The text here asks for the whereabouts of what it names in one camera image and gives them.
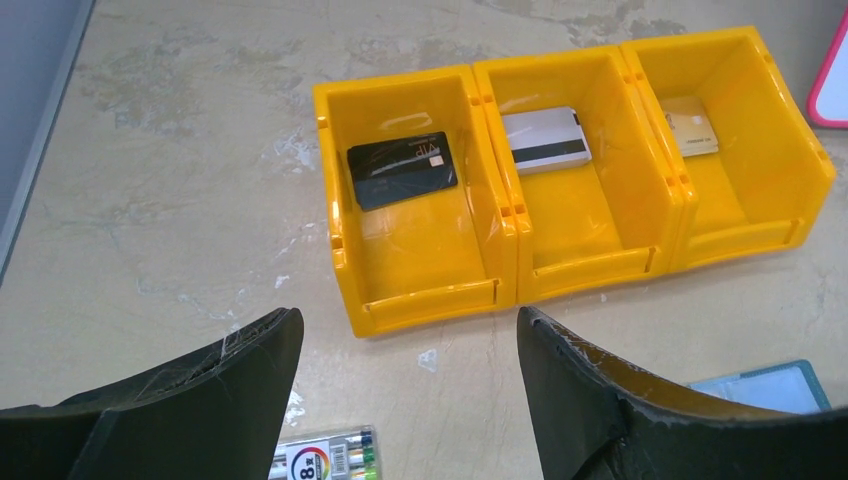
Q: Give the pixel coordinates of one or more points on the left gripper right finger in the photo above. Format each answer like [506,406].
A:
[595,415]

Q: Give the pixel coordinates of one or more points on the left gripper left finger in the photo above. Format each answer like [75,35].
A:
[213,413]

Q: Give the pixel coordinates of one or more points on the blue card holder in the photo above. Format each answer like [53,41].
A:
[790,387]

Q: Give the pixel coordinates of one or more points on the silver card in bin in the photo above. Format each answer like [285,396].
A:
[546,140]

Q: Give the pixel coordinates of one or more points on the black card in bin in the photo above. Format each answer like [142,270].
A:
[396,170]

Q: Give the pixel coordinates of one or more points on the marker pen pack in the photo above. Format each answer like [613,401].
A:
[345,454]

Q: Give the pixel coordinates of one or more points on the middle yellow bin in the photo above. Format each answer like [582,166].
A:
[610,221]

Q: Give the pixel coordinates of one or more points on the yellow bin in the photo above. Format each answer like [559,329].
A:
[763,188]
[441,255]
[610,221]

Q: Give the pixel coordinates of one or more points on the left yellow bin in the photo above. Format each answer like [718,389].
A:
[441,255]

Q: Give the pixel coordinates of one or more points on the right yellow bin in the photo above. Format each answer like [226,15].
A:
[763,188]

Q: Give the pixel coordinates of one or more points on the pink framed whiteboard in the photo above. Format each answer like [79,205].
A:
[827,101]

